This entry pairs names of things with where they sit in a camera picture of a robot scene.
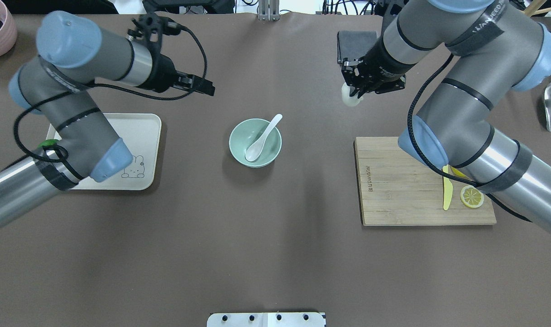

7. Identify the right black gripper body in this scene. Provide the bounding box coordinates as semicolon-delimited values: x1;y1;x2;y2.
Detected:
340;39;407;99

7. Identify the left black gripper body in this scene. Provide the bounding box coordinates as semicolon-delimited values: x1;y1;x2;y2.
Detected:
127;13;215;96

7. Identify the white steamed bun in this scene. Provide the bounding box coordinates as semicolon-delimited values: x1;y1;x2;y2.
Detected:
340;82;362;107

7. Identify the white ceramic spoon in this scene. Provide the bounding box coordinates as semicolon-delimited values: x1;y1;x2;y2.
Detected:
245;114;283;162

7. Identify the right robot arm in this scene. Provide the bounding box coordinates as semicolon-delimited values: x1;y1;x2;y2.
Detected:
338;0;551;234

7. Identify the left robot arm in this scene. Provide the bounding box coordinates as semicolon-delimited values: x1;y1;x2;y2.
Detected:
0;9;215;228

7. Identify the mint green bowl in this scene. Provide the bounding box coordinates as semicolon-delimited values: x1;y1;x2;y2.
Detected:
229;118;282;168

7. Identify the grey folded cloth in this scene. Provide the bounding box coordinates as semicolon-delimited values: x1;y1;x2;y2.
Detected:
336;30;378;65

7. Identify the cream rectangular tray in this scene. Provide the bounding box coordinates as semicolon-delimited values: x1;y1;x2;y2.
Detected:
73;113;162;191

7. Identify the bamboo cutting board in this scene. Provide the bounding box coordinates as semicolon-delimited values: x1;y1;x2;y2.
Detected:
354;137;496;226

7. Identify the green lime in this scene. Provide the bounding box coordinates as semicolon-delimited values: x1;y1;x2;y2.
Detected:
38;139;58;149

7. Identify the lemon slice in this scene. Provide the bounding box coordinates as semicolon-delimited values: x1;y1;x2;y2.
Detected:
460;185;485;208

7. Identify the wooden mug tree stand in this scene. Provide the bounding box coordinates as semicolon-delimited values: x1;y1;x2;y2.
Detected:
522;0;551;17

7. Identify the white mounting plate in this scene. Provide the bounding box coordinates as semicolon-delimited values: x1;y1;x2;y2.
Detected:
206;311;327;327

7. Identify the aluminium frame post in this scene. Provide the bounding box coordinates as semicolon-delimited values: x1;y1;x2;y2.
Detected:
257;0;281;21

